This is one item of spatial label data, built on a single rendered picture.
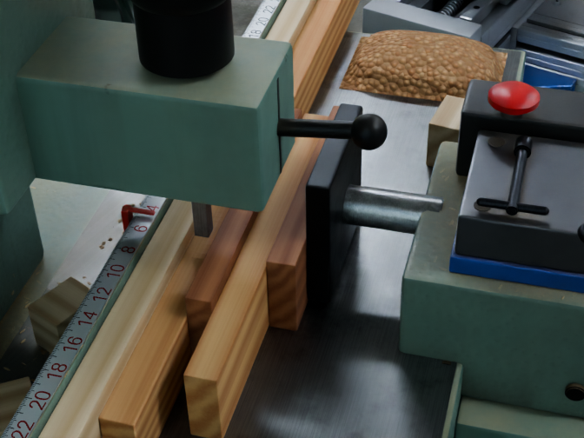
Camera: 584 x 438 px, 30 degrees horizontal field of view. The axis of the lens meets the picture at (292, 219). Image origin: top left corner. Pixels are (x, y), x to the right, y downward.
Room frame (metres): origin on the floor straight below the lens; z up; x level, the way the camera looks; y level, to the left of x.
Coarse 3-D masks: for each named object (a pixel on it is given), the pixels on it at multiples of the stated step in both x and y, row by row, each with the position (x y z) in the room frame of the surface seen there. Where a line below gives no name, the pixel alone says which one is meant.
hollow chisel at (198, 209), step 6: (192, 204) 0.51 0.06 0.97; (198, 204) 0.50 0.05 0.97; (204, 204) 0.50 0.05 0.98; (192, 210) 0.51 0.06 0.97; (198, 210) 0.50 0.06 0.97; (204, 210) 0.50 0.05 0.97; (210, 210) 0.51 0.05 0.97; (198, 216) 0.50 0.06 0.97; (204, 216) 0.50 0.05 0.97; (210, 216) 0.51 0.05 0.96; (198, 222) 0.50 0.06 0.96; (204, 222) 0.50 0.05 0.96; (210, 222) 0.51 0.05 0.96; (198, 228) 0.50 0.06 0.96; (204, 228) 0.50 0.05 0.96; (210, 228) 0.51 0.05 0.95; (198, 234) 0.50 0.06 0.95; (204, 234) 0.50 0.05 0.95
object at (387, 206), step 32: (320, 160) 0.52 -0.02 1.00; (352, 160) 0.55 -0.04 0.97; (320, 192) 0.49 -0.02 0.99; (352, 192) 0.53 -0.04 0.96; (384, 192) 0.53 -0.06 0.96; (320, 224) 0.49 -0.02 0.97; (352, 224) 0.52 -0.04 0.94; (384, 224) 0.51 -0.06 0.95; (416, 224) 0.51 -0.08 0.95; (320, 256) 0.49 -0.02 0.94; (320, 288) 0.49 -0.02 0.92
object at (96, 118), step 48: (48, 48) 0.53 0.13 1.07; (96, 48) 0.53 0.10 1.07; (240, 48) 0.52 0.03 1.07; (288, 48) 0.52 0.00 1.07; (48, 96) 0.49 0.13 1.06; (96, 96) 0.49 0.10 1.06; (144, 96) 0.48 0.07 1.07; (192, 96) 0.47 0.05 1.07; (240, 96) 0.47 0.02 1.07; (288, 96) 0.51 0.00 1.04; (48, 144) 0.50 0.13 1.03; (96, 144) 0.49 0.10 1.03; (144, 144) 0.48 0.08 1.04; (192, 144) 0.47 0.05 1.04; (240, 144) 0.46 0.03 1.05; (288, 144) 0.51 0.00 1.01; (144, 192) 0.48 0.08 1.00; (192, 192) 0.47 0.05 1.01; (240, 192) 0.46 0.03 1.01
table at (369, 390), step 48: (336, 96) 0.73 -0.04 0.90; (384, 96) 0.73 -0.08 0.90; (384, 144) 0.66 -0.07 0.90; (384, 240) 0.55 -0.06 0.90; (336, 288) 0.51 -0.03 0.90; (384, 288) 0.51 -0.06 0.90; (288, 336) 0.47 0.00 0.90; (336, 336) 0.47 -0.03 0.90; (384, 336) 0.46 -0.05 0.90; (288, 384) 0.43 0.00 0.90; (336, 384) 0.43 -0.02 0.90; (384, 384) 0.43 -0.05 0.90; (432, 384) 0.43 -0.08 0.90; (240, 432) 0.39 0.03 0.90; (288, 432) 0.39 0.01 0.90; (336, 432) 0.39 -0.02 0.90; (384, 432) 0.39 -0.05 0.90; (432, 432) 0.39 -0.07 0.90; (480, 432) 0.42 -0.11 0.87; (528, 432) 0.41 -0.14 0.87; (576, 432) 0.41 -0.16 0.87
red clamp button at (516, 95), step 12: (504, 84) 0.55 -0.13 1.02; (516, 84) 0.55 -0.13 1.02; (528, 84) 0.55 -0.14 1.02; (492, 96) 0.54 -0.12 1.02; (504, 96) 0.53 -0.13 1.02; (516, 96) 0.53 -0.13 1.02; (528, 96) 0.53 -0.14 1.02; (504, 108) 0.53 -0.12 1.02; (516, 108) 0.53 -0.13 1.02; (528, 108) 0.53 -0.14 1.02
